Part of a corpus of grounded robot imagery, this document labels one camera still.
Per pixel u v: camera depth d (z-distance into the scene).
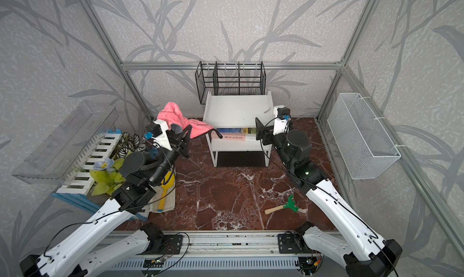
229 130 0.85
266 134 0.56
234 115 0.75
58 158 0.65
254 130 0.86
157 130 0.47
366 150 0.61
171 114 0.51
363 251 0.37
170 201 0.86
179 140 0.54
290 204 0.84
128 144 0.76
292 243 0.68
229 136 0.86
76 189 0.63
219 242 0.75
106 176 0.69
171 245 0.73
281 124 0.55
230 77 1.02
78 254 0.40
